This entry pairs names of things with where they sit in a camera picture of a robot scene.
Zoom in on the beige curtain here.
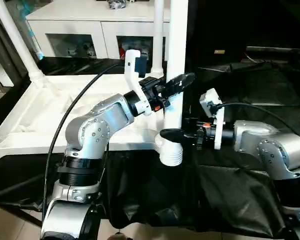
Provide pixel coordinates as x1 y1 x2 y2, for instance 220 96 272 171
0 0 41 93

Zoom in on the white sideboard cabinet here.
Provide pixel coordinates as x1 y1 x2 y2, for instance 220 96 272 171
26 0 189 62

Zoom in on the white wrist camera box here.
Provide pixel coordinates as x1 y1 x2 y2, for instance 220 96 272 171
198 87 227 151
122 49 154 119

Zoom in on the black plastic mat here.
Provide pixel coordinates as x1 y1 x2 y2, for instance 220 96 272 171
0 54 300 238

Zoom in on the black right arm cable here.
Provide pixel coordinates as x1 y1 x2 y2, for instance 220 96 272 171
216 102 300 132

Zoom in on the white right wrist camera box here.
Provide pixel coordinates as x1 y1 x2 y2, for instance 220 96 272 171
198 87 227 151

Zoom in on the white plastic table leg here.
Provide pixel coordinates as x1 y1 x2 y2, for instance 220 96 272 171
0 0 47 87
158 0 190 167
151 0 167 79

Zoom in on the grey toy figure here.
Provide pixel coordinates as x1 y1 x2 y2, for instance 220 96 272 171
107 0 129 11

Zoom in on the white plastic table top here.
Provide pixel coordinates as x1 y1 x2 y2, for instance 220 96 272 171
0 72 177 163

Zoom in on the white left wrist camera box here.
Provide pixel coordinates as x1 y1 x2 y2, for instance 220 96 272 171
122 49 154 119

